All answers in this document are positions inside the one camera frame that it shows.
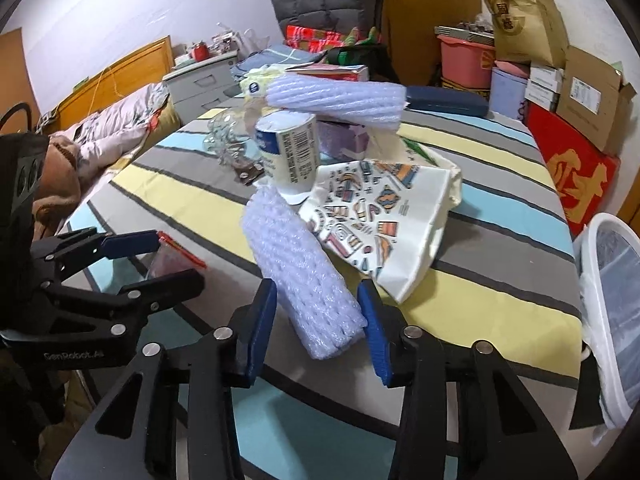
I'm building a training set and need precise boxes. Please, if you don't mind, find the person's left forearm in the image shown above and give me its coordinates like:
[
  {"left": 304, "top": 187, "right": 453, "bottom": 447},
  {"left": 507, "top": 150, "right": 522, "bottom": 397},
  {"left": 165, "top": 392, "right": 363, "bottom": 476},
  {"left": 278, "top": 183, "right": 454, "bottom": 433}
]
[{"left": 32, "top": 135, "right": 83, "bottom": 231}]

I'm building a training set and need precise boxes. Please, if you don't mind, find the brown coffee sachet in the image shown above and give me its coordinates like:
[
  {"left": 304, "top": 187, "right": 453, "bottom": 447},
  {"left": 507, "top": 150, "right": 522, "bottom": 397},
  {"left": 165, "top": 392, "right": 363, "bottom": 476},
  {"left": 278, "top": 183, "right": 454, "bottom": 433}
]
[{"left": 235, "top": 160, "right": 266, "bottom": 186}]

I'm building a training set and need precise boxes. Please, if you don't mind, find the brown paper bag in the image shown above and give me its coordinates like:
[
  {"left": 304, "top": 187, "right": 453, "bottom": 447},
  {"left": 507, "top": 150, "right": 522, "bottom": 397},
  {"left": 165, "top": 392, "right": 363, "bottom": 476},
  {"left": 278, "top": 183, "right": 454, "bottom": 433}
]
[{"left": 482, "top": 0, "right": 571, "bottom": 68}]

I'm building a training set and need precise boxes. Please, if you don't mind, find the yellow patterned box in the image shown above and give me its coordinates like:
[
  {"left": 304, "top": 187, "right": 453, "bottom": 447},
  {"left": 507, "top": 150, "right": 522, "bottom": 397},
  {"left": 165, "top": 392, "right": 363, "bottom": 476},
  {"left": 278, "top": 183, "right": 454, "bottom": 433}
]
[{"left": 440, "top": 77, "right": 493, "bottom": 105}]

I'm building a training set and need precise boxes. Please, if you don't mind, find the wooden wardrobe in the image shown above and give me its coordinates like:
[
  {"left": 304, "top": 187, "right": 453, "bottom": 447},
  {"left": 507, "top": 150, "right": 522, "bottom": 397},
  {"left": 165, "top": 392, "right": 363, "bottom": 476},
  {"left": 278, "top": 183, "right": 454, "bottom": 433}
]
[{"left": 322, "top": 0, "right": 483, "bottom": 86}]

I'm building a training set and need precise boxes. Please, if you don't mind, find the red plaid blanket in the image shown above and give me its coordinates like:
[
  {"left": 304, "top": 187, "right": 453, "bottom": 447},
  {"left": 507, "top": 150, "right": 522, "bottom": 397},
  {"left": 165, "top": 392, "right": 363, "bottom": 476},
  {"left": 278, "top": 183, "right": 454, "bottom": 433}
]
[{"left": 285, "top": 24, "right": 388, "bottom": 56}]

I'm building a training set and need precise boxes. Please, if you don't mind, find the grey drawer cabinet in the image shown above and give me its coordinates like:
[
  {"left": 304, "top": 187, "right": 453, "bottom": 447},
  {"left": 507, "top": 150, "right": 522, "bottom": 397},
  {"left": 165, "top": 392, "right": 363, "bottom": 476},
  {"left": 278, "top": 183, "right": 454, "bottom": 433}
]
[{"left": 162, "top": 50, "right": 241, "bottom": 126}]

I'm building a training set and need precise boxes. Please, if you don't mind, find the dark blue case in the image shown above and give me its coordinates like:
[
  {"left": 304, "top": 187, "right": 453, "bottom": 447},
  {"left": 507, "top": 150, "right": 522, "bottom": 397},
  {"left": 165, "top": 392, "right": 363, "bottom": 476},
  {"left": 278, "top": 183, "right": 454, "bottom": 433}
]
[{"left": 404, "top": 85, "right": 491, "bottom": 117}]

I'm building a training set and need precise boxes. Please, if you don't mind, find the yellow tissue pack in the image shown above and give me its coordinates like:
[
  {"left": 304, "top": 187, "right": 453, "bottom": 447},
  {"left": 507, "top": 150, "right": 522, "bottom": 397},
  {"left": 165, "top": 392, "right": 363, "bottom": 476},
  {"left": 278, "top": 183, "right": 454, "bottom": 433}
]
[{"left": 239, "top": 65, "right": 286, "bottom": 101}]

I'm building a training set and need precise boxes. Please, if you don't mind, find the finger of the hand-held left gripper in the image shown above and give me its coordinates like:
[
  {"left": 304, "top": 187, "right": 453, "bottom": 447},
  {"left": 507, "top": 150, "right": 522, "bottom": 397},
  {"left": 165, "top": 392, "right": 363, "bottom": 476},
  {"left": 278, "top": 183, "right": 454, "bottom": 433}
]
[
  {"left": 30, "top": 227, "right": 161, "bottom": 281},
  {"left": 42, "top": 269, "right": 206, "bottom": 336}
]

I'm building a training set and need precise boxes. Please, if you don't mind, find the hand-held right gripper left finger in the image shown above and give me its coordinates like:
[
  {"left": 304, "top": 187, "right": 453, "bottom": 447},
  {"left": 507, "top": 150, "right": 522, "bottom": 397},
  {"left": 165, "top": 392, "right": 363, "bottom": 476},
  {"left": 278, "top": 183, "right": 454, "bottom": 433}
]
[{"left": 50, "top": 276, "right": 278, "bottom": 480}]

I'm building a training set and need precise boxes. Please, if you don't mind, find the cardboard box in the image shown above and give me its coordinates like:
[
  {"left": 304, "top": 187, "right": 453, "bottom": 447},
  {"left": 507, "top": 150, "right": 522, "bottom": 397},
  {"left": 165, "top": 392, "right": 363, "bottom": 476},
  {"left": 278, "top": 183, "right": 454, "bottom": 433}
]
[{"left": 556, "top": 46, "right": 638, "bottom": 156}]

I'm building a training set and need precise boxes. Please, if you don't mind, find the dark grey cushion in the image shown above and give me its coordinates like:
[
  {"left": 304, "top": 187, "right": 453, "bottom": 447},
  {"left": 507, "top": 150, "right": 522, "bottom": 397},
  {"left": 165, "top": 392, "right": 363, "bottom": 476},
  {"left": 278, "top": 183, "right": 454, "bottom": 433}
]
[{"left": 270, "top": 0, "right": 388, "bottom": 41}]

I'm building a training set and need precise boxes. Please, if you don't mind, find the blue plaid cloth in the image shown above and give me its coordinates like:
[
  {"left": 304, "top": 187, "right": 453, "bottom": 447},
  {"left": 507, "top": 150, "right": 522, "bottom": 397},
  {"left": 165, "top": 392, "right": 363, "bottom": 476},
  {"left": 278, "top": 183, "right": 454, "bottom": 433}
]
[{"left": 232, "top": 46, "right": 331, "bottom": 81}]

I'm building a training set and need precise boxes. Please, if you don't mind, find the white trash bin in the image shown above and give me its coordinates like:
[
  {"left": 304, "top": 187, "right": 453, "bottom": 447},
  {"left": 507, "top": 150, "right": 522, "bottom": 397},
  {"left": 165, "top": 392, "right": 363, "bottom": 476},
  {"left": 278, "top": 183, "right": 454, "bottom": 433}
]
[{"left": 572, "top": 212, "right": 640, "bottom": 431}]

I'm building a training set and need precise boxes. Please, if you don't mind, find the red-edged clear packet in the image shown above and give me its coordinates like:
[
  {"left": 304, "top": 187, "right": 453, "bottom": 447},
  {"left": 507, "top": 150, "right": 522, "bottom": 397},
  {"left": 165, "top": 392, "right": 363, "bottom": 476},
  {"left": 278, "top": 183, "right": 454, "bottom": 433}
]
[{"left": 145, "top": 231, "right": 207, "bottom": 281}]

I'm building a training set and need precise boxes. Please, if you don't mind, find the short white foam net sleeve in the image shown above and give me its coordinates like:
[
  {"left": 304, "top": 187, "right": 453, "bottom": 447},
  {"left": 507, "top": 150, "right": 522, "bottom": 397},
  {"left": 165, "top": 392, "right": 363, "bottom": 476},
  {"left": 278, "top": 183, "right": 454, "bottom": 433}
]
[{"left": 241, "top": 186, "right": 367, "bottom": 361}]

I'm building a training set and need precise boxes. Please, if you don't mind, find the purple box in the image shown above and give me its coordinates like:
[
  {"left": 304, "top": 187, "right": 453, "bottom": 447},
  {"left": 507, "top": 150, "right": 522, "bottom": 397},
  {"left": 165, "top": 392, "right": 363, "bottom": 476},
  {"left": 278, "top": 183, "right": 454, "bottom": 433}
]
[{"left": 316, "top": 119, "right": 373, "bottom": 163}]

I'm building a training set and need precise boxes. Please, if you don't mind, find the wooden headboard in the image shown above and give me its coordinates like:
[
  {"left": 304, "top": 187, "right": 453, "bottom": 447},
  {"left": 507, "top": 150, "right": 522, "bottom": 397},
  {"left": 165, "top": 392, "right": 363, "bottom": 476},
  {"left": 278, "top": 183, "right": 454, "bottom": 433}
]
[{"left": 40, "top": 35, "right": 175, "bottom": 133}]

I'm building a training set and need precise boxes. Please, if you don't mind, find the white carton box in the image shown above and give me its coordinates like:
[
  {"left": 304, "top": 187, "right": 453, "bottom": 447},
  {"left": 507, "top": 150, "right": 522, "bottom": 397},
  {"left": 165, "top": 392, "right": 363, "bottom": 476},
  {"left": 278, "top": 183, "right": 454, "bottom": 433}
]
[
  {"left": 529, "top": 62, "right": 565, "bottom": 91},
  {"left": 525, "top": 82, "right": 561, "bottom": 111}
]

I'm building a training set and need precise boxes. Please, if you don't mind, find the long white foam net sleeve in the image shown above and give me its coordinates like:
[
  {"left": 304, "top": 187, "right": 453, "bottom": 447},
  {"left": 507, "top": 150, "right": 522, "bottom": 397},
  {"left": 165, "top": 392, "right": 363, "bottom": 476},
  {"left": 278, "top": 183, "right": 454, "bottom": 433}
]
[{"left": 264, "top": 74, "right": 407, "bottom": 133}]

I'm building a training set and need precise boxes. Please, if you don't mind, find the light blue bin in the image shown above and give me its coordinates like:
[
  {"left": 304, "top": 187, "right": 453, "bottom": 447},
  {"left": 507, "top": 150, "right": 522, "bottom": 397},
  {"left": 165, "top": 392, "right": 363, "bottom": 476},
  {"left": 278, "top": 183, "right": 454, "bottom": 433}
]
[{"left": 489, "top": 62, "right": 531, "bottom": 121}]

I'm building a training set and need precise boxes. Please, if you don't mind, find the floral quilt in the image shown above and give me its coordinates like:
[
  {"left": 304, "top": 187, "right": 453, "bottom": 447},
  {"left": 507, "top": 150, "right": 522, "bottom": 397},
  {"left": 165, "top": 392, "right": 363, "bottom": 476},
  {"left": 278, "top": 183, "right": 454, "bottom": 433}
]
[{"left": 47, "top": 80, "right": 173, "bottom": 196}]

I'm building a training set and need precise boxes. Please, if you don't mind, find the black bag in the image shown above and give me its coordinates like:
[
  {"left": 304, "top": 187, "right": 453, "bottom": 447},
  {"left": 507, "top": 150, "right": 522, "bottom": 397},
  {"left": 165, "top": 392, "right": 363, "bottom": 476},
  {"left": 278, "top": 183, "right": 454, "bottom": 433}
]
[{"left": 325, "top": 45, "right": 401, "bottom": 85}]

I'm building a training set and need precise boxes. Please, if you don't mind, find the yellow bed sheet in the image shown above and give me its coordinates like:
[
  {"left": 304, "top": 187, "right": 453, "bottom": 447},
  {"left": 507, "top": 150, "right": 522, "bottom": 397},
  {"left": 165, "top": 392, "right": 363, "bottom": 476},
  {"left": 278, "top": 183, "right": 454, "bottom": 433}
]
[{"left": 147, "top": 102, "right": 182, "bottom": 138}]

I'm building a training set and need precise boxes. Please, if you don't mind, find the grey wire rack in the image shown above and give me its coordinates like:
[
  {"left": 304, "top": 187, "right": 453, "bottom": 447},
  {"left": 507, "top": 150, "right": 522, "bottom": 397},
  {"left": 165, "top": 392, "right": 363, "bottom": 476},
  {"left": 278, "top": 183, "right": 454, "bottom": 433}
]
[{"left": 435, "top": 22, "right": 496, "bottom": 42}]

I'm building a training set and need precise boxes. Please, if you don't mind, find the printed white paper bag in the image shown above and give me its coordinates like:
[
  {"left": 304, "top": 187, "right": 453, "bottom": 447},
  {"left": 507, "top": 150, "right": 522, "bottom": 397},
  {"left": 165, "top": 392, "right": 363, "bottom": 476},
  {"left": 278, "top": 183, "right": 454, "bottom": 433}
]
[{"left": 298, "top": 132, "right": 463, "bottom": 305}]

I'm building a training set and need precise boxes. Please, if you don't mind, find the red and white carton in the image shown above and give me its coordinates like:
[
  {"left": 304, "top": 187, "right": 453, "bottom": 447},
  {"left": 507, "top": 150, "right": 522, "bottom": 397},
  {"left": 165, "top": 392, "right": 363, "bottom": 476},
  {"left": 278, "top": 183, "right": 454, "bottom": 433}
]
[{"left": 285, "top": 64, "right": 371, "bottom": 83}]

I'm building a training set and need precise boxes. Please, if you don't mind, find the pink plastic bucket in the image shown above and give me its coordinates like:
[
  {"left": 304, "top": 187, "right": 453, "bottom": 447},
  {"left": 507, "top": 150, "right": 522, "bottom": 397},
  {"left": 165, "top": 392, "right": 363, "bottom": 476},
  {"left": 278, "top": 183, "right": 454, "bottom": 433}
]
[{"left": 437, "top": 34, "right": 497, "bottom": 91}]

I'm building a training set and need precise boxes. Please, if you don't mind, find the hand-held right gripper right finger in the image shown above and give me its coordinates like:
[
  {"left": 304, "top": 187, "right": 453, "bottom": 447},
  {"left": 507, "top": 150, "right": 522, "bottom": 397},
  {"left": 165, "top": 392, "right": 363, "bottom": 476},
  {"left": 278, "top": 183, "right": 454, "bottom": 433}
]
[{"left": 356, "top": 279, "right": 581, "bottom": 480}]

